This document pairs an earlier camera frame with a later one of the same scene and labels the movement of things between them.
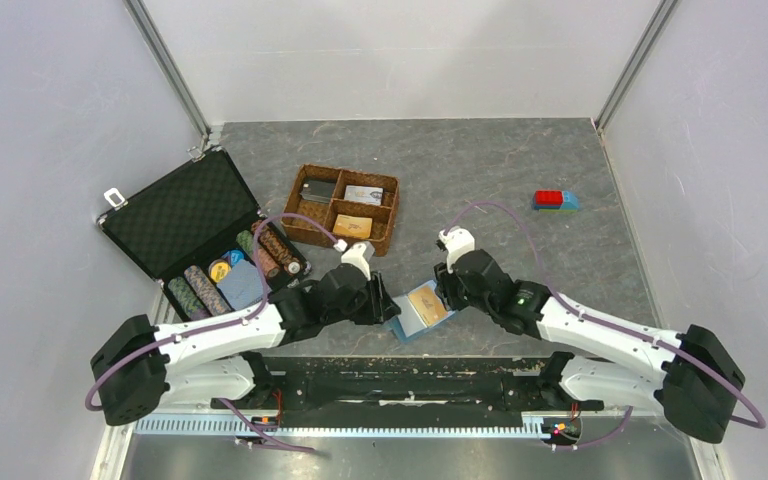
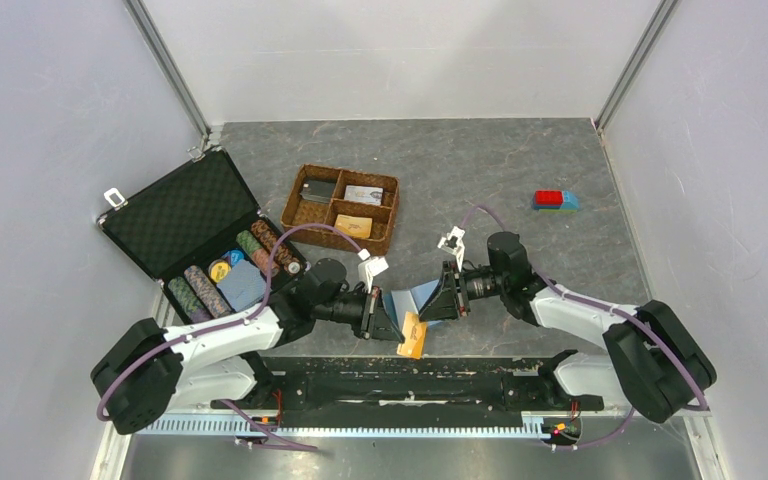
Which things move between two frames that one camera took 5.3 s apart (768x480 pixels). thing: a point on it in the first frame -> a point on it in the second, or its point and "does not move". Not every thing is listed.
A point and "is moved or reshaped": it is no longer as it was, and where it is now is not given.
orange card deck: [429, 305] is moved or reshaped
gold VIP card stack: [353, 226] does not move
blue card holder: [419, 310] does not move
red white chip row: [269, 264] does not move
